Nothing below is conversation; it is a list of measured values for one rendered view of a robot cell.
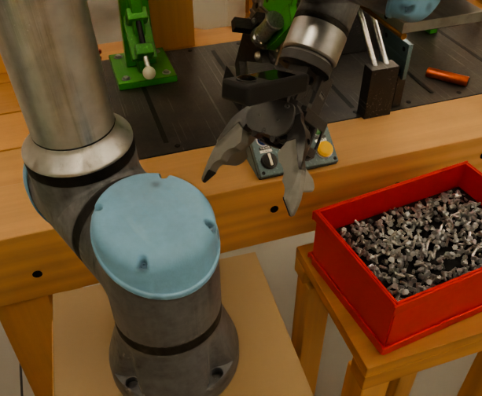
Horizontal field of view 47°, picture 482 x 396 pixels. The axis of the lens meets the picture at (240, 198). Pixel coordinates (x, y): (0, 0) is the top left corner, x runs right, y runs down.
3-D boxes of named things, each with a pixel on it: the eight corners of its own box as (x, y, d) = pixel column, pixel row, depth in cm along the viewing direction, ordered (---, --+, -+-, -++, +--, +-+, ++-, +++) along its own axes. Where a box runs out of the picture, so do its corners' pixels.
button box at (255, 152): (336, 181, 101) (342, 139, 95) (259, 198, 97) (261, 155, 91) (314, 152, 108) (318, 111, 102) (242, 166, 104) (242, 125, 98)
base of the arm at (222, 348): (246, 405, 60) (245, 353, 54) (107, 422, 59) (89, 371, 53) (232, 298, 72) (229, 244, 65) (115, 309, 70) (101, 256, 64)
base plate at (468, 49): (572, 82, 126) (575, 75, 125) (86, 177, 99) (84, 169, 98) (461, 14, 156) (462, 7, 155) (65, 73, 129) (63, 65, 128)
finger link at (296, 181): (329, 217, 68) (315, 151, 72) (308, 206, 63) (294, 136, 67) (307, 224, 70) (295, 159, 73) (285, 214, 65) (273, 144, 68)
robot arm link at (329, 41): (332, 18, 67) (279, 12, 71) (318, 53, 66) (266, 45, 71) (355, 47, 73) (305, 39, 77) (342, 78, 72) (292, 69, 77)
